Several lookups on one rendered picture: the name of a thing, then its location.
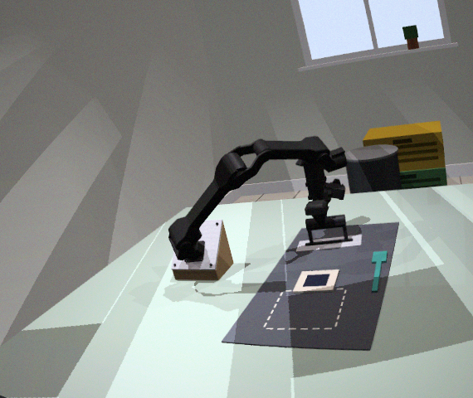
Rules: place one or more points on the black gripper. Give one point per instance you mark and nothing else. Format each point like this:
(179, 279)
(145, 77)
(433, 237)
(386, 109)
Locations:
(318, 207)

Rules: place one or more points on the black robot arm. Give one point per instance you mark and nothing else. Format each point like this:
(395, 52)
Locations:
(231, 172)

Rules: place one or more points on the peach square tile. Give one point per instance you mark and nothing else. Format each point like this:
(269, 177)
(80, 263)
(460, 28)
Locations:
(316, 281)

